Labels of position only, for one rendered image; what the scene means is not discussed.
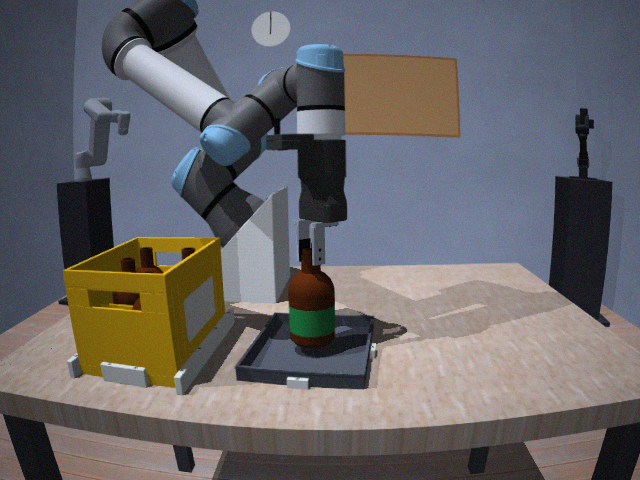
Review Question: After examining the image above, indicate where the yellow plastic crate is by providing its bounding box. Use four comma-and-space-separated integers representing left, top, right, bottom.
63, 238, 225, 388

